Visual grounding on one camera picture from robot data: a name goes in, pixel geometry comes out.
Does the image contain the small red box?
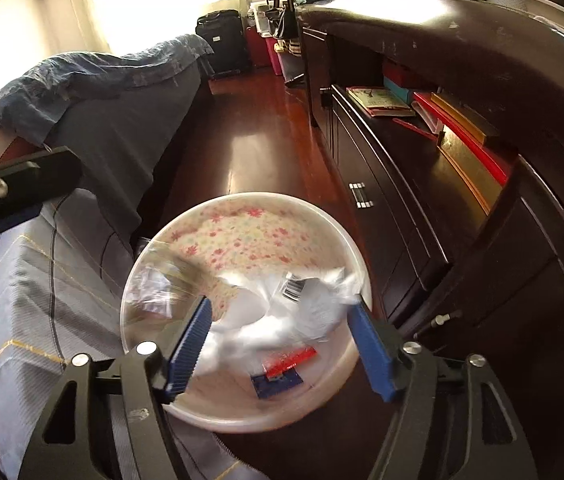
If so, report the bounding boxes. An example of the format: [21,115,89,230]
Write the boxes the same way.
[381,57,429,86]

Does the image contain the white floral waste bin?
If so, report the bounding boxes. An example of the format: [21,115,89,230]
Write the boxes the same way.
[120,191,373,433]

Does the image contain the illustrated book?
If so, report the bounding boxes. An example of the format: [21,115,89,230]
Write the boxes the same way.
[345,86,413,117]

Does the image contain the black suitcase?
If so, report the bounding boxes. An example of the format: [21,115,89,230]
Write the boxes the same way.
[195,9,252,79]

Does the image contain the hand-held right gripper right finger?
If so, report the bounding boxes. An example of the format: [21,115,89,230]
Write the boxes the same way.
[346,296,545,480]

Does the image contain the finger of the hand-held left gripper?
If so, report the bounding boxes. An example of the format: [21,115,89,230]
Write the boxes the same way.
[0,146,83,242]

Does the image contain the white plastic bag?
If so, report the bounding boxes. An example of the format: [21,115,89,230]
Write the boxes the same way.
[196,267,363,377]

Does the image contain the books on shelf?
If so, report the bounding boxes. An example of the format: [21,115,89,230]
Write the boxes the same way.
[411,91,519,187]

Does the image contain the dark wooden cabinet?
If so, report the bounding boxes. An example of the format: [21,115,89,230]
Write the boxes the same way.
[284,0,564,480]

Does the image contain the grey checked quilt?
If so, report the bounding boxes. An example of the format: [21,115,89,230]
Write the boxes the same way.
[0,199,243,480]

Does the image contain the metal drawer handle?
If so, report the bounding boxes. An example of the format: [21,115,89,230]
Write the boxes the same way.
[349,181,374,210]

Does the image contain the thin red stick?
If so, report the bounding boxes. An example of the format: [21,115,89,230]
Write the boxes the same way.
[391,117,441,142]

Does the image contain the white curtain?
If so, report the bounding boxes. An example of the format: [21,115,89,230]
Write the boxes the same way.
[88,0,243,55]

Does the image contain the black handbag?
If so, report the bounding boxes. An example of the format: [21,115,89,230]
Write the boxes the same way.
[264,6,299,42]

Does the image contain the clear storage box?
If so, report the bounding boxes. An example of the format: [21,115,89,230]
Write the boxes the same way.
[280,52,307,87]

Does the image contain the blue patterned blanket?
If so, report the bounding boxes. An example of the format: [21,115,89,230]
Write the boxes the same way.
[0,34,215,147]

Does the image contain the pink container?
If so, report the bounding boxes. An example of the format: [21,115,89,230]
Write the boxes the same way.
[267,37,285,77]

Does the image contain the teal box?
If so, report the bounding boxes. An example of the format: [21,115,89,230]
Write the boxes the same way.
[382,74,426,104]

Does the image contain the orange gold box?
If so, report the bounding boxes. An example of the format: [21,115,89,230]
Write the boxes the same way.
[429,91,501,144]

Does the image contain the clear plastic wrapper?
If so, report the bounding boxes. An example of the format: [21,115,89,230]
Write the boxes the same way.
[126,239,223,332]

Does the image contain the blue wrapper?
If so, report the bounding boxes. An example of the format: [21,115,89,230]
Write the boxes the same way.
[250,367,303,401]

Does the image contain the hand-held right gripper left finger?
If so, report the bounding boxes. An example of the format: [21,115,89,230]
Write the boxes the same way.
[18,296,213,480]

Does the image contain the white container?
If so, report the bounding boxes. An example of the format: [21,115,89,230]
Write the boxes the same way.
[254,2,283,38]

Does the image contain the large gold box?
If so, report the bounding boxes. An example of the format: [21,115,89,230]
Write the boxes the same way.
[436,130,504,214]

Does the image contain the red wrapper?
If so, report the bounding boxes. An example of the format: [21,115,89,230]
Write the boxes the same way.
[261,345,319,380]

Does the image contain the bed with grey sheet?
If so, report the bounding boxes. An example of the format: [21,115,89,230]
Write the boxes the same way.
[0,57,213,243]

